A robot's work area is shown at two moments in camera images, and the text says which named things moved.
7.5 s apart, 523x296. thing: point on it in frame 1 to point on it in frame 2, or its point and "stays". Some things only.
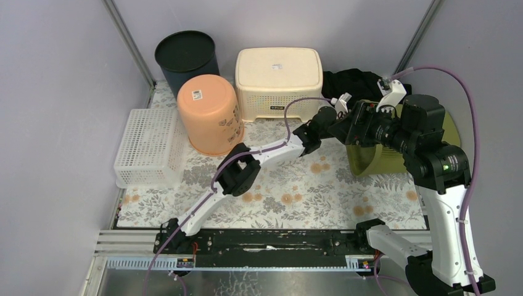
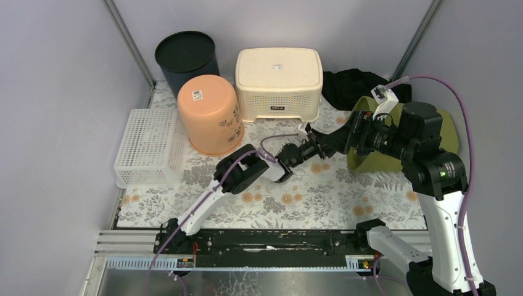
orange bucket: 208,106 stays
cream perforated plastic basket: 267,78 stays
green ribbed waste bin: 376,160 stays
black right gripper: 359,123 to 355,134
